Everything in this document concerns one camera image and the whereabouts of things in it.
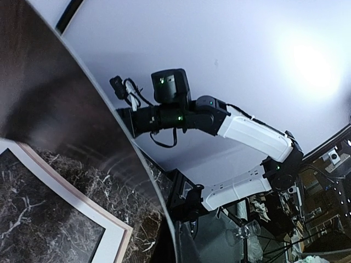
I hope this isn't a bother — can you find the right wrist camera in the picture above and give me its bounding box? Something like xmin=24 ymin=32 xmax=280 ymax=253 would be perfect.
xmin=109 ymin=76 xmax=141 ymax=111

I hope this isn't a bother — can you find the right black corner post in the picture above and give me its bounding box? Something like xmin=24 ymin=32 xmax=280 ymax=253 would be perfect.
xmin=55 ymin=0 xmax=83 ymax=35

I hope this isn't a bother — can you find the clear acrylic sheet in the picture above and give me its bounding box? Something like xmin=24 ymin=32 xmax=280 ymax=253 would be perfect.
xmin=1 ymin=150 xmax=105 ymax=262

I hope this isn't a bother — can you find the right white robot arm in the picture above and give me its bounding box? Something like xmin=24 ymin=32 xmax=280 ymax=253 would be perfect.
xmin=110 ymin=68 xmax=303 ymax=222

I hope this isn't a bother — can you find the pink wooden picture frame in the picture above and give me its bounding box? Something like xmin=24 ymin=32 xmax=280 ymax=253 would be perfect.
xmin=16 ymin=142 xmax=134 ymax=263

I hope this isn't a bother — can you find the white mat paper sheet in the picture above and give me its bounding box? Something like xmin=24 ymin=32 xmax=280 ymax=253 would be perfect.
xmin=0 ymin=136 xmax=127 ymax=263

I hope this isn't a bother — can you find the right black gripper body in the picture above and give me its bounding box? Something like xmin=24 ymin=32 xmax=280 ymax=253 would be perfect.
xmin=117 ymin=68 xmax=217 ymax=138

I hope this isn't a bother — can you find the photo print white border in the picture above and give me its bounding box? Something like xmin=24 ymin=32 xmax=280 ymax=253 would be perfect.
xmin=0 ymin=0 xmax=176 ymax=263

